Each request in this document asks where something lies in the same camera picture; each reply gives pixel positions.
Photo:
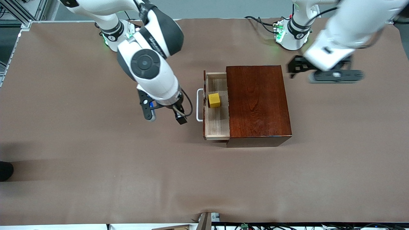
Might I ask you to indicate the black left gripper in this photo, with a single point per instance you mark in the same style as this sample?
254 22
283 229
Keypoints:
297 65

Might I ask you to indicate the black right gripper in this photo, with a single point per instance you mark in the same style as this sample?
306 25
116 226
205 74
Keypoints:
176 109

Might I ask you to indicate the yellow block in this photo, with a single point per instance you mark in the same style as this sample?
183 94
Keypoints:
214 100

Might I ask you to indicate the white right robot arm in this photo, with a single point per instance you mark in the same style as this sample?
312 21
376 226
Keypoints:
153 80

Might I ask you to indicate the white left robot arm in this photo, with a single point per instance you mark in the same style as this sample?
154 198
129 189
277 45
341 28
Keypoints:
351 22

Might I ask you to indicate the dark brown wooden cabinet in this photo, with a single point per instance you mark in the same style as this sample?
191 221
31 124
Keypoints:
258 102

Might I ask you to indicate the brown table cover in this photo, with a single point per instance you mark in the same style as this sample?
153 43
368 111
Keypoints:
159 175

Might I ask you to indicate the black rounded object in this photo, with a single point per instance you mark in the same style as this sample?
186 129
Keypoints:
4 171

